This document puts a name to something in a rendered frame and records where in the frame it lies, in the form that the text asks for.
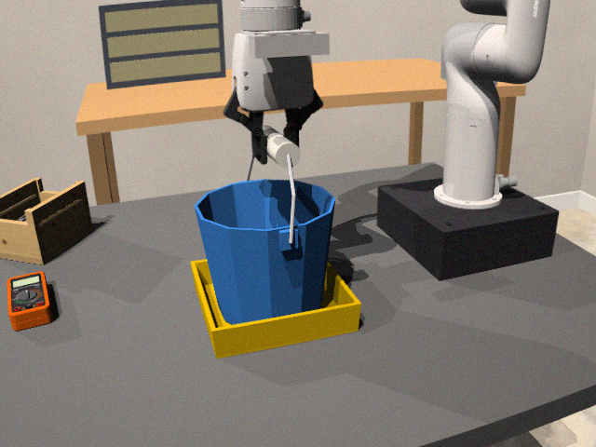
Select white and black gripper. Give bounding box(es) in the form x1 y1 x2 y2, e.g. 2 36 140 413
223 30 323 165

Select yellow shallow tray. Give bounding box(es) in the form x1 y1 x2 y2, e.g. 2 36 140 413
191 260 361 359

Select wooden crate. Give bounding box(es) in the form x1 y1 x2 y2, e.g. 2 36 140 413
0 178 93 265

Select orange digital multimeter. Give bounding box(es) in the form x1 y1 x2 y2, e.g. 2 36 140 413
7 272 54 331

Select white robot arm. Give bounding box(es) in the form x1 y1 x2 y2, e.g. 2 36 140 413
240 0 550 210

